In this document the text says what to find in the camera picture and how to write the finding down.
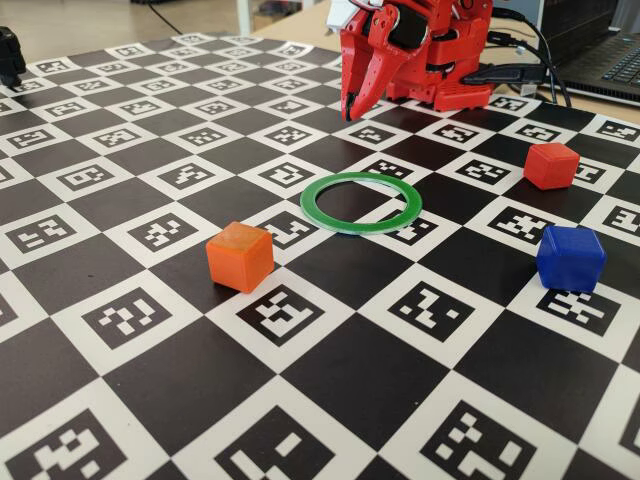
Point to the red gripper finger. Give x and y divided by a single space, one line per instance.
387 65
352 65

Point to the red cube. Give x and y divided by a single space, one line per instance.
550 165

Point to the orange cube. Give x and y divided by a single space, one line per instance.
240 260

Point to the blue cube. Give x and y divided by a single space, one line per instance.
570 260

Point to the red robot arm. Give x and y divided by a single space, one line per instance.
455 55

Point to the black usb plug adapter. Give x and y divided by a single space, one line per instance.
500 75

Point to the grey box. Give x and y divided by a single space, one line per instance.
530 5

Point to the small white connector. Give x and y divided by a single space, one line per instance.
529 90

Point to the black laptop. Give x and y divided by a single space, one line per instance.
590 50

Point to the black stand clamp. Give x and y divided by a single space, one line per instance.
10 55

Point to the black white marker checkerboard mat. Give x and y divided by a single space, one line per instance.
150 350

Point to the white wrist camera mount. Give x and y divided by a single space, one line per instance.
342 15

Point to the white post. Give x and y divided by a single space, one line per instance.
246 15

